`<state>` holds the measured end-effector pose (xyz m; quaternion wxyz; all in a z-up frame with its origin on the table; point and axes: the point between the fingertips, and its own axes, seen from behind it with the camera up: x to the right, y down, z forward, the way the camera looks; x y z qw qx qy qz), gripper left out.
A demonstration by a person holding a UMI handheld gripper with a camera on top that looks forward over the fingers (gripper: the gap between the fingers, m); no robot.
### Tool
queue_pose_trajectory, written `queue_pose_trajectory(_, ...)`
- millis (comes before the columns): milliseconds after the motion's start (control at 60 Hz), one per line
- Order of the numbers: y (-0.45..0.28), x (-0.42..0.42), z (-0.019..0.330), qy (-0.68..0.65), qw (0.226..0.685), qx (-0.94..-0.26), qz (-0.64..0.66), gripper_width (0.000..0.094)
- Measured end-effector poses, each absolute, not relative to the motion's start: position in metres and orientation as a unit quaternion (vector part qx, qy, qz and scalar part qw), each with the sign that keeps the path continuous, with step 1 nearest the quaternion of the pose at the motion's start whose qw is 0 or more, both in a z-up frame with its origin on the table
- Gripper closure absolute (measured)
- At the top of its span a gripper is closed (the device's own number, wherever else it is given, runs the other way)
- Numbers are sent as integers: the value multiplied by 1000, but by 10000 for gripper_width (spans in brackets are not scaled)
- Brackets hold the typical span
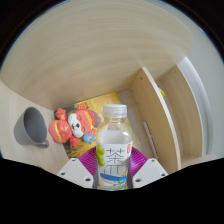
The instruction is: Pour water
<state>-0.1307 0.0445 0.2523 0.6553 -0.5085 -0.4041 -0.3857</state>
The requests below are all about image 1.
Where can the white light bar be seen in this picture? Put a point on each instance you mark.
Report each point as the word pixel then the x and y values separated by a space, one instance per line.
pixel 149 135

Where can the clear drink bottle white label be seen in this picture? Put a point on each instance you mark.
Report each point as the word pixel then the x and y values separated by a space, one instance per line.
pixel 114 150

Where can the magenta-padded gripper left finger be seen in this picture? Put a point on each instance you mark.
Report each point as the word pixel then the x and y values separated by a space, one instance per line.
pixel 75 171

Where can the yellow poppy flower painting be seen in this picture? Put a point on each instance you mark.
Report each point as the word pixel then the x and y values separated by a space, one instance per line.
pixel 106 100

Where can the light wooden shelf unit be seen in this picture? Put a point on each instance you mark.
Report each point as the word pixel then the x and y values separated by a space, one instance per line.
pixel 156 116

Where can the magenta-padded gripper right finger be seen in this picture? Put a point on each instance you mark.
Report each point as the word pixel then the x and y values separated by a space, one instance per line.
pixel 150 171

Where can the red plush mouse toy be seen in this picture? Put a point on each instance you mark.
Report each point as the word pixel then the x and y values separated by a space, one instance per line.
pixel 75 125

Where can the grey textured mug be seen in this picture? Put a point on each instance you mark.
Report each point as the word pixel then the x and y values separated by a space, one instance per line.
pixel 28 128

